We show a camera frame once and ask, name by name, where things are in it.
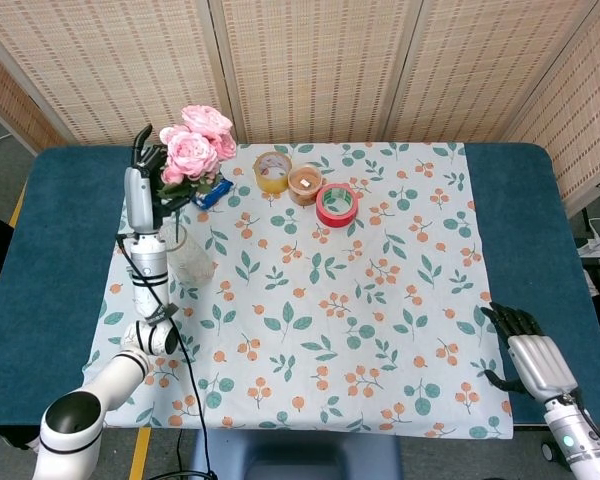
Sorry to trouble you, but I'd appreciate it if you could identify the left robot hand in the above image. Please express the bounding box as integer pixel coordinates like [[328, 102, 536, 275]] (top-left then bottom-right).
[[123, 124, 187, 235]]

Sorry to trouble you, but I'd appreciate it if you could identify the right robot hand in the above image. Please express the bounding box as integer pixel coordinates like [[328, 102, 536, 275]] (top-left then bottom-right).
[[480, 301, 580, 401]]

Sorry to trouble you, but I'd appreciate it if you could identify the pink rose bouquet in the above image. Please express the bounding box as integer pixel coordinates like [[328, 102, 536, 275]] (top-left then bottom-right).
[[155, 104, 238, 246]]

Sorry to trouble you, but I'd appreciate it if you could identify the transparent glass vase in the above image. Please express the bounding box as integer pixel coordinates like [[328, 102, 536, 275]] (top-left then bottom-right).
[[158, 212, 216, 288]]

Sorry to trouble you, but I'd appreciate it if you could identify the blue snack packet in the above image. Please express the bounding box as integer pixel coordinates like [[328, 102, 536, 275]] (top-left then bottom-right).
[[191, 175, 234, 210]]

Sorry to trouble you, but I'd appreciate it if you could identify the blue table mat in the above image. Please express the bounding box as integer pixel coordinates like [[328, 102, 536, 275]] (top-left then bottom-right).
[[0, 142, 600, 429]]

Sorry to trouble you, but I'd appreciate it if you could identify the white power strip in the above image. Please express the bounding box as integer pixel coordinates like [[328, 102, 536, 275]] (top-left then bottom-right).
[[575, 217, 600, 258]]

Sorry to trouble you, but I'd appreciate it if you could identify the yellow tape roll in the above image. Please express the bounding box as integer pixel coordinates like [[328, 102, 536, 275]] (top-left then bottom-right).
[[252, 151, 294, 193]]

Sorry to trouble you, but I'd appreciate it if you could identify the brown tape roll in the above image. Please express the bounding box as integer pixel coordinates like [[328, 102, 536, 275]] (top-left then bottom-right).
[[286, 164, 325, 207]]

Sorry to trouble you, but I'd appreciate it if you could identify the red tape roll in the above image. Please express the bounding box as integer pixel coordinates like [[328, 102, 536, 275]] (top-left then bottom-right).
[[315, 182, 358, 229]]

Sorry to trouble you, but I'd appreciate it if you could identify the woven folding screen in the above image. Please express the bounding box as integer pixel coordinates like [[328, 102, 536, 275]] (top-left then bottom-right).
[[0, 0, 600, 217]]

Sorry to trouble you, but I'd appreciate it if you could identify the floral tablecloth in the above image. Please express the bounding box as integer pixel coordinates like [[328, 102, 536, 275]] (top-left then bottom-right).
[[82, 141, 515, 441]]

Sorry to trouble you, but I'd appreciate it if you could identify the blue chair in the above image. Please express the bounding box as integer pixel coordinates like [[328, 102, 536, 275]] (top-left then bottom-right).
[[187, 428, 405, 480]]

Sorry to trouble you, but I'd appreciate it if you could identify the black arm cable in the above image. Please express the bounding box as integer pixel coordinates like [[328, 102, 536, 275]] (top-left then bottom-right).
[[115, 233, 219, 480]]

